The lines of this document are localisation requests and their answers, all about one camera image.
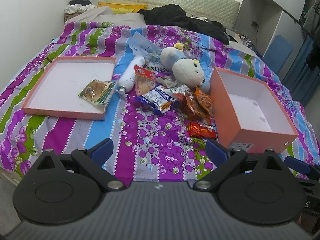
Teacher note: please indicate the light blue plastic bag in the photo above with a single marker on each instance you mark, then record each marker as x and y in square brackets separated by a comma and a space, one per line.
[142, 47]

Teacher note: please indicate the blue white cabbage snack bag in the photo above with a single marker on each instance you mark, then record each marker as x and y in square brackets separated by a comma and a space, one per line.
[161, 99]

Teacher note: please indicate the red orange candy packet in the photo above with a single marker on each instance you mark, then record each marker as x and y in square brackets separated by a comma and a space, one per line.
[195, 129]

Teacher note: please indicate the black clothing pile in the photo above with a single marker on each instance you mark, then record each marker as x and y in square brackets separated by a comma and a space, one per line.
[174, 15]

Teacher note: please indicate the red clear dried snack bag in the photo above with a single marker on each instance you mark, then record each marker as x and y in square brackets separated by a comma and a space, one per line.
[145, 80]

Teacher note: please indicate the deep pink cardboard box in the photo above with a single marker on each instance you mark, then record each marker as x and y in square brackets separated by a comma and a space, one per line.
[248, 115]

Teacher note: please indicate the colourful floral bedspread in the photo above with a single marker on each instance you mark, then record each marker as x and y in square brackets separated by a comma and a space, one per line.
[146, 146]

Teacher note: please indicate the orange noodle snack bag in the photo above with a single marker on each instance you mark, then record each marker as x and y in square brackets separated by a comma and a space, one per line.
[197, 105]

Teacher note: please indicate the grey blanket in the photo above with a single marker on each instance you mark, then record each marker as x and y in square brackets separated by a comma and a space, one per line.
[105, 14]

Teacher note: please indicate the pink box lid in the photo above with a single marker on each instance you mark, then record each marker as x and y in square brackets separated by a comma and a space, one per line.
[56, 93]

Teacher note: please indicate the white blue plush toy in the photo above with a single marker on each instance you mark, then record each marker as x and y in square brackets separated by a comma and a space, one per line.
[186, 71]

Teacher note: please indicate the green brown snack packet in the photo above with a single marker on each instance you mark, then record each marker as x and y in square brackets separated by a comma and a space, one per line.
[98, 92]

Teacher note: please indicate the white wardrobe shelf unit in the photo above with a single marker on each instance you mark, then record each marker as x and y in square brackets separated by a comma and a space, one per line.
[263, 20]

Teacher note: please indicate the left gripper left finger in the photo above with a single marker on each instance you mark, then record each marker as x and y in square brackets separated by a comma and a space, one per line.
[90, 163]

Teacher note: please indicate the yellow pillow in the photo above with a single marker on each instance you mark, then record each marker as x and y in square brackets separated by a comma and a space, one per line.
[123, 8]

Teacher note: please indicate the blue curtain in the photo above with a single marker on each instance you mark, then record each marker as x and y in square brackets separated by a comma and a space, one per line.
[301, 80]

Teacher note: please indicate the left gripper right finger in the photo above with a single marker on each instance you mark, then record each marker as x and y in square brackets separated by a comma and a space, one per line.
[227, 162]

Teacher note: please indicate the clothes heap on nightstand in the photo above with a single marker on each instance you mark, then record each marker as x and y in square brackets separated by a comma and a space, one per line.
[75, 6]

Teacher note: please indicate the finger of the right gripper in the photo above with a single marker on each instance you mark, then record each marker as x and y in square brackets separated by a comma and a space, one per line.
[310, 171]

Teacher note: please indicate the white spray bottle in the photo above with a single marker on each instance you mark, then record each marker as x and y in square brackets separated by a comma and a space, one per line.
[127, 80]

